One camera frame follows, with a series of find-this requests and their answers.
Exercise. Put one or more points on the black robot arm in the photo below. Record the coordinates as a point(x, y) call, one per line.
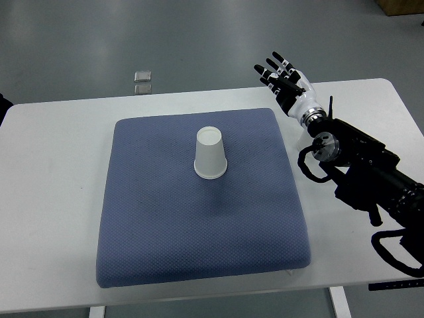
point(364, 171)

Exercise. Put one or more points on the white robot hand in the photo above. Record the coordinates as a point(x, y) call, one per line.
point(294, 93)

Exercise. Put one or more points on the black desk control panel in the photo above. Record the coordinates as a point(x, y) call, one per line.
point(396, 285)

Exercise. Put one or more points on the right white table leg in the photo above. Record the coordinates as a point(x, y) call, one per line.
point(339, 302)

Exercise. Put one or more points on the brown cardboard box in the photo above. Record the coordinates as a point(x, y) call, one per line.
point(401, 7)

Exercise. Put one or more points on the left white table leg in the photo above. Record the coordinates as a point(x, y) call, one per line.
point(97, 312)

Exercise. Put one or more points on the blue textured cushion mat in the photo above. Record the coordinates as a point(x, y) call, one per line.
point(161, 222)

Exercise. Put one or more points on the white paper cup on mat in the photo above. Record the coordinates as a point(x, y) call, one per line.
point(210, 160)

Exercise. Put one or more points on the white table leg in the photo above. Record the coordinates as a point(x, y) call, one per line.
point(97, 312)
point(339, 302)

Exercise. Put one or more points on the upper metal floor plate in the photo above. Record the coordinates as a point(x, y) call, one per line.
point(142, 76)

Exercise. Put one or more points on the lower metal floor plate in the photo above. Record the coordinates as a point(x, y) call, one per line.
point(143, 89)

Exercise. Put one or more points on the metal floor plate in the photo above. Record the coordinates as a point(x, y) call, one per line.
point(142, 76)
point(143, 89)

